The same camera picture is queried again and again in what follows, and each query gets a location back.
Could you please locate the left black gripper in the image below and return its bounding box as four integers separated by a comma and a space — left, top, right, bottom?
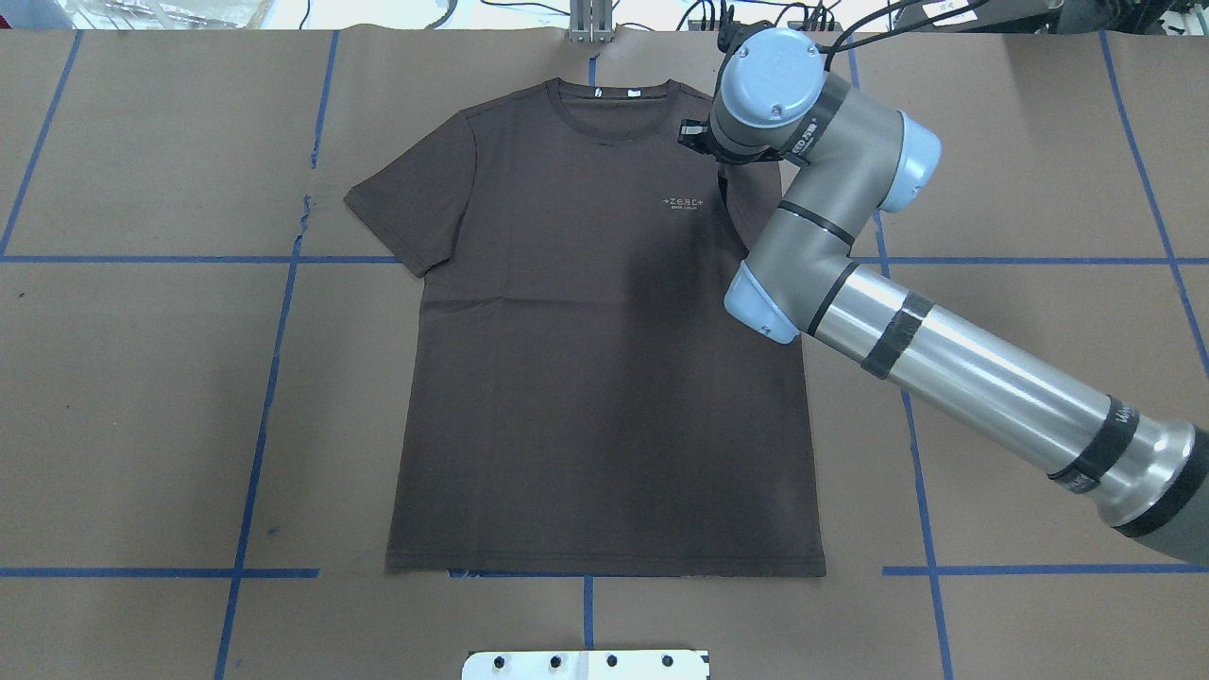
677, 119, 747, 166

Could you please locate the brown t-shirt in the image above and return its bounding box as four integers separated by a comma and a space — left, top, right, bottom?
345, 77, 827, 578

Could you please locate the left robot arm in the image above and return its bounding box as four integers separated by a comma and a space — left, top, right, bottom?
679, 22, 1208, 567

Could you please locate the aluminium frame post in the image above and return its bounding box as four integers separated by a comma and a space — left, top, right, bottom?
569, 0, 617, 44

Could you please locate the white camera mast base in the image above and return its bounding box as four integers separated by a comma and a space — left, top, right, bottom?
461, 649, 712, 679

